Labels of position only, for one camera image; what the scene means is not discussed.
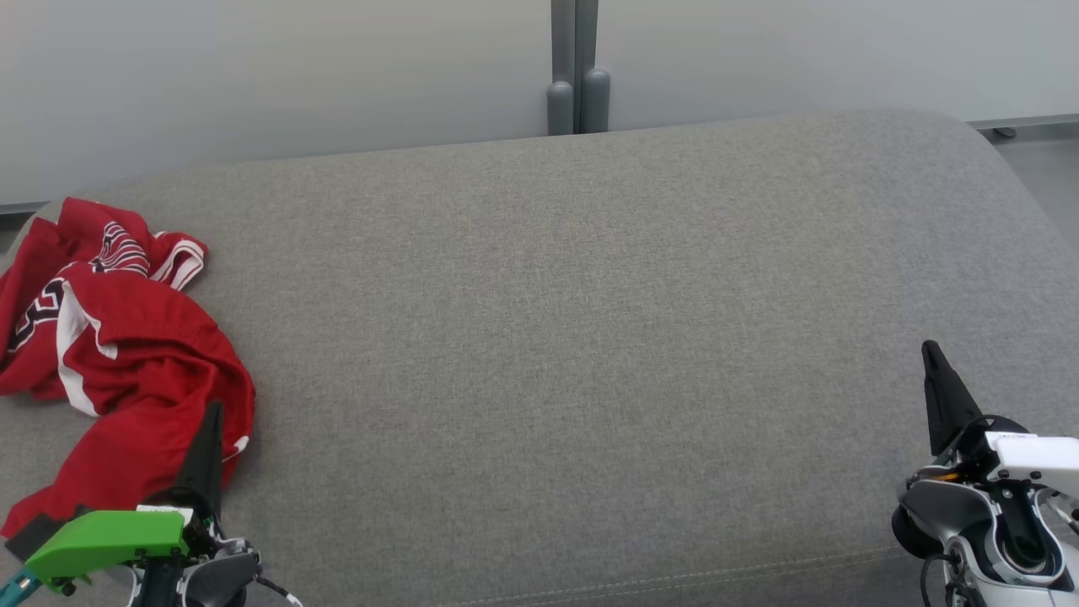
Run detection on grey fabric sofa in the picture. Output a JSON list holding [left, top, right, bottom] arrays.
[[0, 110, 1079, 607]]

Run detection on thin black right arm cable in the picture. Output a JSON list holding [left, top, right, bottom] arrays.
[[1041, 489, 1079, 537]]

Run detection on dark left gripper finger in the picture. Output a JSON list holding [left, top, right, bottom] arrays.
[[175, 403, 224, 507]]

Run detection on red jersey with white sleeves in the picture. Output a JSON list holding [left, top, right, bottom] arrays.
[[0, 197, 208, 397]]

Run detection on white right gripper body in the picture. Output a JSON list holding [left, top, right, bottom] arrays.
[[927, 416, 1079, 483]]

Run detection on red shorts with white stripe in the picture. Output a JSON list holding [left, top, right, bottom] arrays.
[[0, 271, 256, 540]]

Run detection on black left camera cable, teal plug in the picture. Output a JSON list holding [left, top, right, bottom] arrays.
[[0, 569, 43, 604]]

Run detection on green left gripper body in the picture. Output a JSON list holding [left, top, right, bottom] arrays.
[[25, 487, 222, 593]]

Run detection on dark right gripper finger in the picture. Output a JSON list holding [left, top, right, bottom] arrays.
[[921, 340, 983, 456]]

